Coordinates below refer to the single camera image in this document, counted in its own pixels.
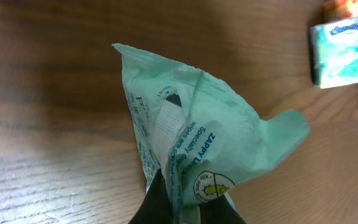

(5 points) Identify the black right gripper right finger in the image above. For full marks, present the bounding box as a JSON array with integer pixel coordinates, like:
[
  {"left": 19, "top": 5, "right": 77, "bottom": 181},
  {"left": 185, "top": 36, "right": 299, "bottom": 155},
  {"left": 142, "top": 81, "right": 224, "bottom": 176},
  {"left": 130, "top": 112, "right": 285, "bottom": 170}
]
[{"left": 199, "top": 196, "right": 247, "bottom": 224}]

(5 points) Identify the orange snack packet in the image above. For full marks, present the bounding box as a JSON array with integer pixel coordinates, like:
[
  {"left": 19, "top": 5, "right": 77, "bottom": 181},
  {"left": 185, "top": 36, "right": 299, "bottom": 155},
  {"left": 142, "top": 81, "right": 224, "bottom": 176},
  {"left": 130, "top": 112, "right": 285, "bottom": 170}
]
[{"left": 323, "top": 0, "right": 358, "bottom": 21}]

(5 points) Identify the small teal packet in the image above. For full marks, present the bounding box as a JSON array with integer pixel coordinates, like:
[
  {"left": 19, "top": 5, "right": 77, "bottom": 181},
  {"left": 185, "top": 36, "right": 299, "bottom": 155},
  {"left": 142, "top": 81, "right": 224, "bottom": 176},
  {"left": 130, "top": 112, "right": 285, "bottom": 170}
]
[{"left": 310, "top": 17, "right": 358, "bottom": 88}]

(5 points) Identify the teal candy wrapper packet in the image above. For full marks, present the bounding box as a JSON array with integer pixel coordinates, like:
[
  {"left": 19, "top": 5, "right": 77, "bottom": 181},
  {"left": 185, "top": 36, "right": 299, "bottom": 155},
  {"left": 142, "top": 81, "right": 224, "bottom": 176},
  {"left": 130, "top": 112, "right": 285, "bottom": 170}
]
[{"left": 114, "top": 43, "right": 310, "bottom": 223}]

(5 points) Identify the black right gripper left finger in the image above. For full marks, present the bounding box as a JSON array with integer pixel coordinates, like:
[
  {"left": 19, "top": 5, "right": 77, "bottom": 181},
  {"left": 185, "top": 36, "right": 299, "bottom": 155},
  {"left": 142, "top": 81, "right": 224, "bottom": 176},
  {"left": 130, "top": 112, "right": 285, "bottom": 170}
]
[{"left": 129, "top": 169, "right": 173, "bottom": 224}]

